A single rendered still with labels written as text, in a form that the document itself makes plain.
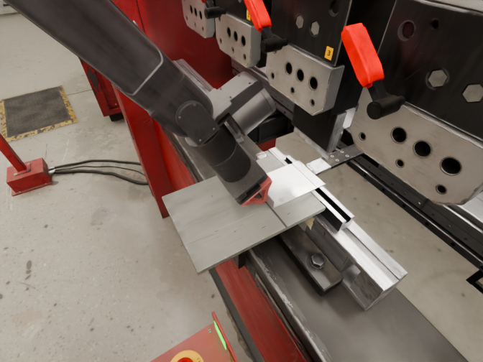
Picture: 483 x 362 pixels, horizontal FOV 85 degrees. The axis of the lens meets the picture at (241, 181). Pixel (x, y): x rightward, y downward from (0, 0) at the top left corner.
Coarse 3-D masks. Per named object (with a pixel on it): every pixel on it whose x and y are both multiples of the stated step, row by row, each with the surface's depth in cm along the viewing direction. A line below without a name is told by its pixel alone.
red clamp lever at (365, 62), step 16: (352, 32) 26; (352, 48) 26; (368, 48) 26; (352, 64) 27; (368, 64) 26; (368, 80) 26; (384, 96) 26; (400, 96) 27; (368, 112) 27; (384, 112) 26
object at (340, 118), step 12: (300, 108) 48; (300, 120) 49; (312, 120) 46; (324, 120) 43; (336, 120) 41; (300, 132) 52; (312, 132) 47; (324, 132) 44; (336, 132) 43; (312, 144) 50; (324, 144) 45; (324, 156) 48
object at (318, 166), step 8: (344, 136) 65; (352, 144) 63; (336, 152) 61; (344, 152) 61; (352, 152) 61; (360, 152) 61; (320, 160) 59; (328, 160) 59; (336, 160) 59; (344, 160) 59; (368, 160) 61; (312, 168) 57; (320, 168) 57; (328, 168) 57
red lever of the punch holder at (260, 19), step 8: (248, 0) 38; (256, 0) 38; (248, 8) 39; (256, 8) 38; (264, 8) 38; (256, 16) 38; (264, 16) 38; (256, 24) 38; (264, 24) 38; (264, 32) 38; (264, 40) 38; (272, 40) 38; (280, 40) 38; (264, 48) 38; (272, 48) 38; (280, 48) 39
